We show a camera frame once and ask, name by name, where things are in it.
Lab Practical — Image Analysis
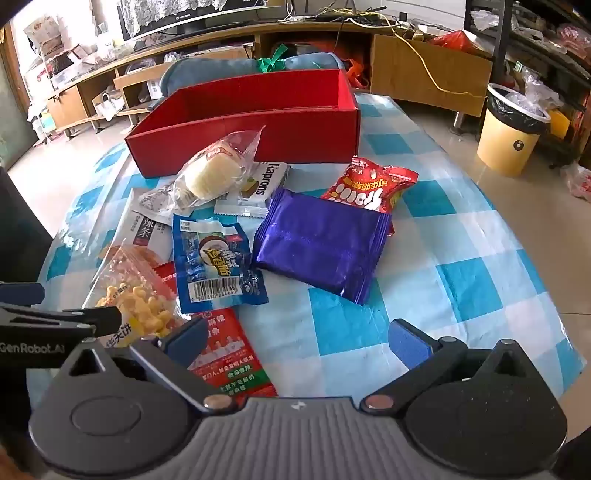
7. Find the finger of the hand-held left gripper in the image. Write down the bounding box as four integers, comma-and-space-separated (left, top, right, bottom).
0, 282, 45, 306
0, 302, 122, 340

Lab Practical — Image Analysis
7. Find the blue snack packet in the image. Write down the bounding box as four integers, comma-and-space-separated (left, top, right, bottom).
172, 215, 269, 315

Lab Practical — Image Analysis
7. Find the green strap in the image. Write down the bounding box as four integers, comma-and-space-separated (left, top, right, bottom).
256, 44, 289, 73

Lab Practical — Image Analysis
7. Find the white spicy strip packet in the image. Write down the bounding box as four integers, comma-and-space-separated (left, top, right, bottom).
99, 203, 175, 278

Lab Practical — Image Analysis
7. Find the black bin liner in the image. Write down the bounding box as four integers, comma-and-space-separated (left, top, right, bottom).
487, 83, 552, 136

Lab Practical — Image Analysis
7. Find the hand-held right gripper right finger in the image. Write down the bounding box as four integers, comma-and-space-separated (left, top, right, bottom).
360, 318, 539, 414

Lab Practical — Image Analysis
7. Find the blue checkered tablecloth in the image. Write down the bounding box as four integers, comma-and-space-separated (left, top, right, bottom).
28, 92, 587, 402

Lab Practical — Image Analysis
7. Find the white lace cloth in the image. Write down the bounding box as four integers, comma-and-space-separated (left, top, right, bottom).
117, 0, 269, 38

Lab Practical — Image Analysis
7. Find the red plastic bag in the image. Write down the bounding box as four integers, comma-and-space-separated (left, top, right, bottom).
429, 30, 483, 58

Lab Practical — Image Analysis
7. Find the red spicy strip packet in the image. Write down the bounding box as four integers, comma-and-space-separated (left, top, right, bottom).
154, 263, 278, 398

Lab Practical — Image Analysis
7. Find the round cake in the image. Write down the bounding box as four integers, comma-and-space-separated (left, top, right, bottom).
173, 126, 266, 215

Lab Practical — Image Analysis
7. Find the orange bag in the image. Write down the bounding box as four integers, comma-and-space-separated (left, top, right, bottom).
342, 58, 372, 90

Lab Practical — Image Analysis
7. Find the red candy packet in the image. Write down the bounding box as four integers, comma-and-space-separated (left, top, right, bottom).
321, 156, 419, 237

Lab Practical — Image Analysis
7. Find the black storage rack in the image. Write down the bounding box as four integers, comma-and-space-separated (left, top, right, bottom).
464, 0, 591, 171

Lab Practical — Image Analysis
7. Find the yellow cable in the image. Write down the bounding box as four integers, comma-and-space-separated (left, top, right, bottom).
392, 23, 490, 97

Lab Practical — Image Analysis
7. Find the clear yellow waffle snack packet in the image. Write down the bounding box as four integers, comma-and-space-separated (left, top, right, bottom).
85, 244, 186, 352

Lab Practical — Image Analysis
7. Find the yellow trash bin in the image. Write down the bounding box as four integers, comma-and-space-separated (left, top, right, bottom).
476, 83, 552, 178

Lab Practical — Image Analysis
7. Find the dark cloth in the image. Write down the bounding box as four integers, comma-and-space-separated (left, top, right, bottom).
0, 166, 54, 283

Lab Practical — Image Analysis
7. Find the red cardboard box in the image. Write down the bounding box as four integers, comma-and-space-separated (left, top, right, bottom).
126, 69, 360, 179

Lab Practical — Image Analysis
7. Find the purple foil packet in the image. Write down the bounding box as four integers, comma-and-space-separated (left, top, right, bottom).
252, 188, 392, 305

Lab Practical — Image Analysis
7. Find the wooden TV stand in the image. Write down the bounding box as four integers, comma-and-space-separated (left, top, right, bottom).
44, 18, 495, 139

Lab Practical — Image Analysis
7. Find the rolled blue blanket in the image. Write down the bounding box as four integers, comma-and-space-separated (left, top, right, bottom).
159, 52, 347, 100

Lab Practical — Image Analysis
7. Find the white wafer packet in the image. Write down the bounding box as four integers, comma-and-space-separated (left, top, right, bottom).
213, 161, 291, 219

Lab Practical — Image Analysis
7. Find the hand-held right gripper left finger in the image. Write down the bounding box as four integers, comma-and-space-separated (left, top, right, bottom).
55, 318, 241, 414

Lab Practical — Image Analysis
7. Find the white plastic bag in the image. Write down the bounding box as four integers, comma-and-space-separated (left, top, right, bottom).
561, 161, 591, 201

